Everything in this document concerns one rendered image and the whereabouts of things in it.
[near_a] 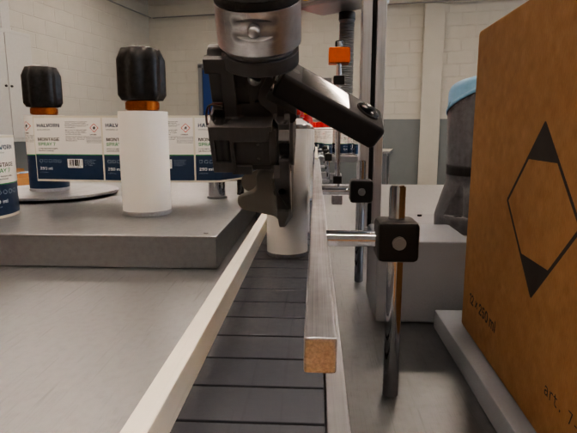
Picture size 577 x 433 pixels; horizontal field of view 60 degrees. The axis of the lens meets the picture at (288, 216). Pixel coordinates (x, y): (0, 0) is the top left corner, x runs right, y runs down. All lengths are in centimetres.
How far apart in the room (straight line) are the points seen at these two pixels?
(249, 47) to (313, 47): 836
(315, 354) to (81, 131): 108
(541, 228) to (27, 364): 43
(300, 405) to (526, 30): 28
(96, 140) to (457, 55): 773
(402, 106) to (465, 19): 158
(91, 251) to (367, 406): 53
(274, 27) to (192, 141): 73
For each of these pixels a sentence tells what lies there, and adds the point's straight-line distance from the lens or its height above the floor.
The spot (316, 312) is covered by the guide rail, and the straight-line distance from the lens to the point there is 21.
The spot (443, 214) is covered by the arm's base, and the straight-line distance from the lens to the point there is 81.
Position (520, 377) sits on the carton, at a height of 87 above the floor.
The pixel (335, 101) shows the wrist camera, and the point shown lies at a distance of 49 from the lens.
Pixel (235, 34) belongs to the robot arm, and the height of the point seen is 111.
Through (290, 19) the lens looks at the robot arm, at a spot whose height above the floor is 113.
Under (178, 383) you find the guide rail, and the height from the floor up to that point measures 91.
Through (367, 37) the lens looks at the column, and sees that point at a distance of 104.
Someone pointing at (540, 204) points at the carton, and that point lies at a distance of 34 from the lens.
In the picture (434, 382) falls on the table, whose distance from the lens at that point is 45.
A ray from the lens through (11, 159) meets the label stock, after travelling 105.
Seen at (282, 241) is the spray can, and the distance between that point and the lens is 61.
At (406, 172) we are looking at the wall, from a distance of 856.
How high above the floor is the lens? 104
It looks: 10 degrees down
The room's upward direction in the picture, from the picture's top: straight up
